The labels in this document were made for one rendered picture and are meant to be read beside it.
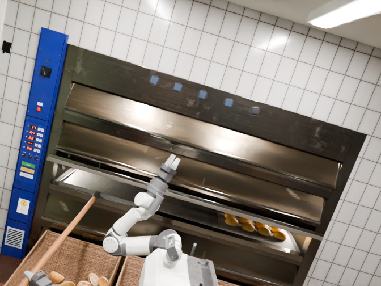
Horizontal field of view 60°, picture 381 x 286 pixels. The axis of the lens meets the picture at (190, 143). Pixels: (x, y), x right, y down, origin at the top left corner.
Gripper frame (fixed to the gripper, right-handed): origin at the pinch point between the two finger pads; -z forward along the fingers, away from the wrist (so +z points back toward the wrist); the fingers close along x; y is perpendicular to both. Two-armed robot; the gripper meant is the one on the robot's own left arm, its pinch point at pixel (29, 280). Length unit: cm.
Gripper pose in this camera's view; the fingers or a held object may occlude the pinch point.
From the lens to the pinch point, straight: 157.0
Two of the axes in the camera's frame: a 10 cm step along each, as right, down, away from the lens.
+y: 4.4, -1.0, 8.9
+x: -3.1, 9.2, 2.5
